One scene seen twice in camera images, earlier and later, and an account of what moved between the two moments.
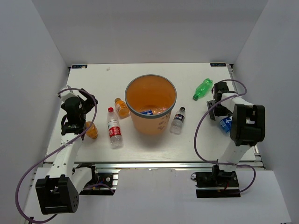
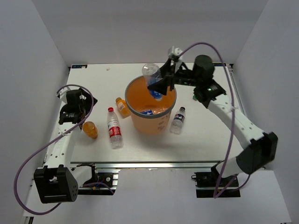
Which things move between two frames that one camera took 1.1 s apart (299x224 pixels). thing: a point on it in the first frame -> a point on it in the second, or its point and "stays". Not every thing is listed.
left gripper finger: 93,101 stays
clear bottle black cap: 176,125 stays
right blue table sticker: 218,64 stays
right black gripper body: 220,110 -> 186,77
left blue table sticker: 79,66 stays
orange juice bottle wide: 92,132 stays
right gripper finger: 210,103 -> 161,86
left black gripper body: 86,106 stays
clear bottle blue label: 225,123 -> 152,73
